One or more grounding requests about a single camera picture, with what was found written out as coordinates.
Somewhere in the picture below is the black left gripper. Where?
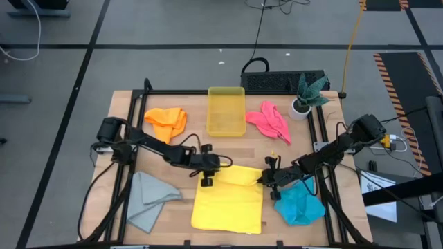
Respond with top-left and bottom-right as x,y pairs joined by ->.
188,143 -> 222,188

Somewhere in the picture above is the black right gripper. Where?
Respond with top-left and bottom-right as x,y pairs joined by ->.
257,156 -> 302,202

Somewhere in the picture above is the blue microfiber towel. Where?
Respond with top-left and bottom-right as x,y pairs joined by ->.
273,176 -> 327,228

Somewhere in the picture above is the yellow microfiber towel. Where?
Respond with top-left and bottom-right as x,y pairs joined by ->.
190,164 -> 265,236

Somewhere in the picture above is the yellow translucent plastic bin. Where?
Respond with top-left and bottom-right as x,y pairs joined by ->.
206,86 -> 248,138

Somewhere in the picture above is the pink microfiber towel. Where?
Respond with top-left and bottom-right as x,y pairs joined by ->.
245,100 -> 293,146

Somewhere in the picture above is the orange microfiber towel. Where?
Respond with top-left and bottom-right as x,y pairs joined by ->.
143,107 -> 188,145

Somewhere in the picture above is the grey microfiber towel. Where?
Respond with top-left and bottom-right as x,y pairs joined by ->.
125,170 -> 184,234

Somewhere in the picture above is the white plant pot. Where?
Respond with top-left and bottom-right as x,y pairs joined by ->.
287,98 -> 313,122

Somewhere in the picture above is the green snake plant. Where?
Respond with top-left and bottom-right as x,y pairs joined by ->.
296,72 -> 332,109

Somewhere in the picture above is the white paper sheet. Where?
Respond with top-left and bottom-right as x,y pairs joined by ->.
359,169 -> 399,223

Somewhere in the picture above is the black metal beam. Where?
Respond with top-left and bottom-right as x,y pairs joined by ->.
361,170 -> 443,208

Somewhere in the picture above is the black hazard-striped floor mat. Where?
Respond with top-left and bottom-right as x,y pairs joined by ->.
358,0 -> 443,12
372,51 -> 443,178

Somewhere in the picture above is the grey floor foot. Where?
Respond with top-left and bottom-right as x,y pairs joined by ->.
0,93 -> 33,105

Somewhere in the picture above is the dark desk base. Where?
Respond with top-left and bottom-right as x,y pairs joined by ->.
6,0 -> 72,19

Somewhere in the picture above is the black floor cable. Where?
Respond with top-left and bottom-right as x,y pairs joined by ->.
240,0 -> 311,75

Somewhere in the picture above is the yellow hanging cable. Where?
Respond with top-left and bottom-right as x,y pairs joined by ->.
340,0 -> 368,100

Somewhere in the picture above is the white floor cable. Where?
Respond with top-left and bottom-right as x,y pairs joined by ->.
0,0 -> 42,63

